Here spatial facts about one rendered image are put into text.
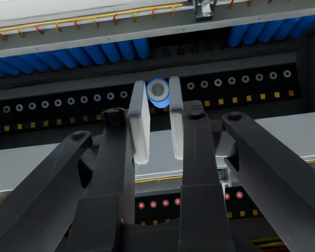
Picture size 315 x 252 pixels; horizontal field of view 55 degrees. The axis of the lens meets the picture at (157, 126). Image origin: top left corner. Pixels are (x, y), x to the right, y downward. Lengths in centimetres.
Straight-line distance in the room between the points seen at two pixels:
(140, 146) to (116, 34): 20
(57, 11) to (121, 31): 7
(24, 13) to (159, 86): 19
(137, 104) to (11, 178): 23
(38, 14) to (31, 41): 3
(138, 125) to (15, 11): 23
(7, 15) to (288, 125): 31
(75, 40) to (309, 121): 26
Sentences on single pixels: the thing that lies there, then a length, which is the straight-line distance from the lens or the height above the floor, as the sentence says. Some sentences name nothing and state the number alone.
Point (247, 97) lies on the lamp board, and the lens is 47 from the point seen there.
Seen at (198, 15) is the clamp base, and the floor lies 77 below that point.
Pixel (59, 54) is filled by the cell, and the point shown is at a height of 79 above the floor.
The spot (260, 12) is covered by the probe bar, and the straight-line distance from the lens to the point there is 36.
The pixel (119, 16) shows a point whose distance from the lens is 35.
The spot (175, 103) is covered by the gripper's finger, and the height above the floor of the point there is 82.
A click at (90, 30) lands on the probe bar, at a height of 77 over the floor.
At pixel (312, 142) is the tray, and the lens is 35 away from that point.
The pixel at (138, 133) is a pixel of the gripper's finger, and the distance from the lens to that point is 16.
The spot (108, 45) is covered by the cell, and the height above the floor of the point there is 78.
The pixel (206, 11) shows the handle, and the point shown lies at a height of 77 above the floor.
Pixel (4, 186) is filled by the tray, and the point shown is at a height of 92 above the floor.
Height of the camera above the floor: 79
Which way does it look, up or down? 14 degrees up
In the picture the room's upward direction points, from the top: 172 degrees clockwise
